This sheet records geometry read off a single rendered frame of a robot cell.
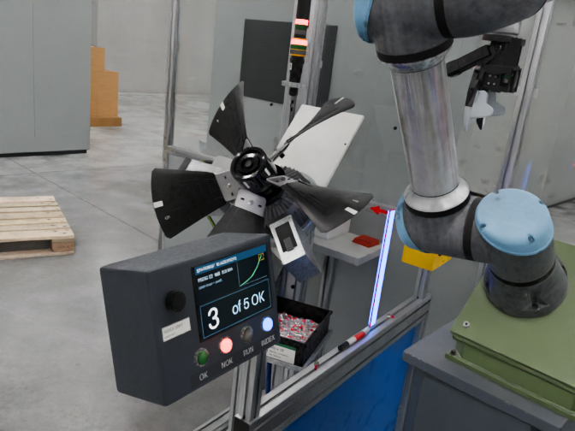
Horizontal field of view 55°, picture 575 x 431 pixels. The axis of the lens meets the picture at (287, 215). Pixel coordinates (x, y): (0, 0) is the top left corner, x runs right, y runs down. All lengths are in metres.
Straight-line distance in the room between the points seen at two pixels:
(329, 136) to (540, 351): 1.10
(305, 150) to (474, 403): 1.10
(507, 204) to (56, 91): 6.55
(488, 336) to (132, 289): 0.67
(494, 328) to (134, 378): 0.67
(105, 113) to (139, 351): 9.07
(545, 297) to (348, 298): 1.42
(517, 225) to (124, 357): 0.65
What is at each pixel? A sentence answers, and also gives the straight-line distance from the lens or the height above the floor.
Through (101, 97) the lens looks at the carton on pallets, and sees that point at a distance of 9.74.
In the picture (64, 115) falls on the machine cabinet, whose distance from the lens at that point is 7.30.
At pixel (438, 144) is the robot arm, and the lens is 0.95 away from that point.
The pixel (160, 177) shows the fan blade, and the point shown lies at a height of 1.12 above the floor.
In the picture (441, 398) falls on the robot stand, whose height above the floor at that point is 0.93.
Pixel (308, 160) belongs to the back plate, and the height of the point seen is 1.20.
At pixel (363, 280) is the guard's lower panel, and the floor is 0.66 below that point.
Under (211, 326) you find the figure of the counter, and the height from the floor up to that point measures 1.15.
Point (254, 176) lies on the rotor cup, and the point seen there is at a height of 1.20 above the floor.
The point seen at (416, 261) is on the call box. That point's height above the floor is 1.00.
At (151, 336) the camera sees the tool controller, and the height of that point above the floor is 1.17.
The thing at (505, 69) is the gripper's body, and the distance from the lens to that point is 1.30.
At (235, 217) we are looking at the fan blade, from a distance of 1.58.
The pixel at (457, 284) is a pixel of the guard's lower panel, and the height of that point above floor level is 0.78.
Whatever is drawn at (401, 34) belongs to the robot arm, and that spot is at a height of 1.59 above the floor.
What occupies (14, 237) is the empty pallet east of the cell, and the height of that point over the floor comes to 0.15.
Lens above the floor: 1.55
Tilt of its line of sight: 17 degrees down
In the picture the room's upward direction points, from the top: 7 degrees clockwise
